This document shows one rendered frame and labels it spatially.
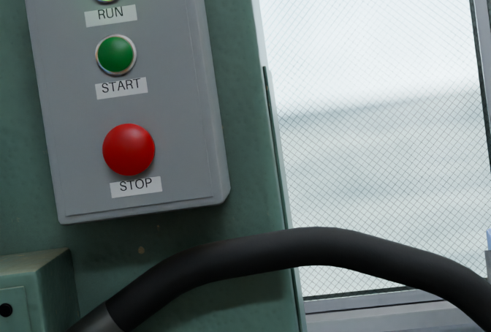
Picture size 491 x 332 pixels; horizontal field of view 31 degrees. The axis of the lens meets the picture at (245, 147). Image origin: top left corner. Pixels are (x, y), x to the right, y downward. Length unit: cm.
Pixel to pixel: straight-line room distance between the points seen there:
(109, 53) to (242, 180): 13
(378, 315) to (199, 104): 158
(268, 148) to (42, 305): 17
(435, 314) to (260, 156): 151
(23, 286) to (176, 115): 13
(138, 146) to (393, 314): 159
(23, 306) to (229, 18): 22
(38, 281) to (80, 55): 13
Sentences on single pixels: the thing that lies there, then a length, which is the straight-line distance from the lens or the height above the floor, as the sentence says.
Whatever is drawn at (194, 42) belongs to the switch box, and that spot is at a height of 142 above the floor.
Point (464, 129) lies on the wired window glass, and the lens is 208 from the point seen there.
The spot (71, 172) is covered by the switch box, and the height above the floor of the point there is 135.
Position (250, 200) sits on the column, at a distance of 58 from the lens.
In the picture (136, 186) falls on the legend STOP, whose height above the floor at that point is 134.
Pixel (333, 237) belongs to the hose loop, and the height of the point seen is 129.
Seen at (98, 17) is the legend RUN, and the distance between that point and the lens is 53.
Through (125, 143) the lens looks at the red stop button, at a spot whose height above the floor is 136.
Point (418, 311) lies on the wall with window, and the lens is 206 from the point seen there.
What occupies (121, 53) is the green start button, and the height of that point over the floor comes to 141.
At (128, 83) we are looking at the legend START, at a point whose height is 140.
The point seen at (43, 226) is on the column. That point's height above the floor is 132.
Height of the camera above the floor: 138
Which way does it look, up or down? 3 degrees down
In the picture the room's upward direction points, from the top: 8 degrees counter-clockwise
